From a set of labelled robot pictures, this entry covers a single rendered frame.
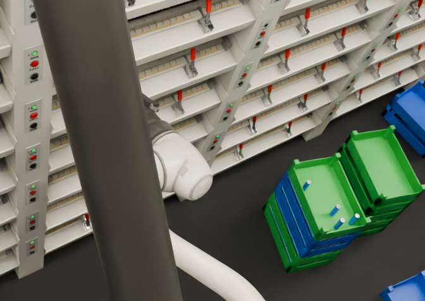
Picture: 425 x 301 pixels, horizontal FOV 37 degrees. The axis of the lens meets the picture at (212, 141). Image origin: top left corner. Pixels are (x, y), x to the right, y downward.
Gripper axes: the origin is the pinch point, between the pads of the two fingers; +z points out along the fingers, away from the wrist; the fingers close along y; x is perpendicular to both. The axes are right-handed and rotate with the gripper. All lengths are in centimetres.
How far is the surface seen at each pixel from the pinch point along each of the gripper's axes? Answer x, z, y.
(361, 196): -80, -24, 97
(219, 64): -7.8, 0.9, 36.7
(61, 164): -27.0, 4.6, -13.9
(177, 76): -7.2, 2.0, 22.4
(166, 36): 11.7, -2.1, 15.1
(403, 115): -89, 6, 160
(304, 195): -67, -19, 69
